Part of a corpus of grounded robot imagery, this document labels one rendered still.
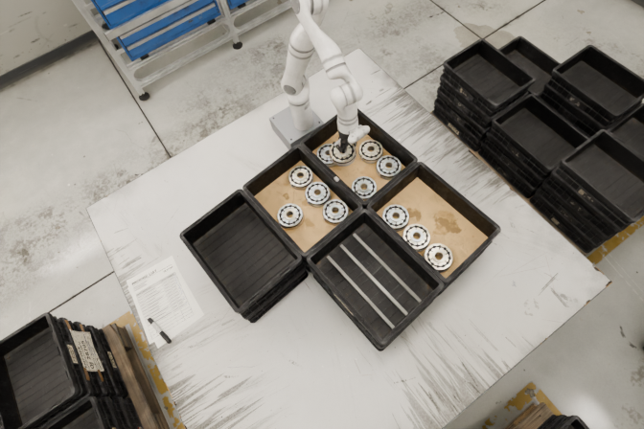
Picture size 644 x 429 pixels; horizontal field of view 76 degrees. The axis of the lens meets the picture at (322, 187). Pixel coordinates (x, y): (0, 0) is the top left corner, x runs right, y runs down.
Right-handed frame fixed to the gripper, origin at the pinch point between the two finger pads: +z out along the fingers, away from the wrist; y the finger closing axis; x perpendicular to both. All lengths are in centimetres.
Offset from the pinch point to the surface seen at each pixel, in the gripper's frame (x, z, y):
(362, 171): 4.5, 17.2, -3.2
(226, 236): -9, 17, 57
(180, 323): 4, 30, 92
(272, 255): 10, 17, 47
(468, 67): -23, 51, -107
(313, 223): 9.7, 17.2, 27.0
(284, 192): -9.4, 17.3, 28.1
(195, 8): -187, 54, -15
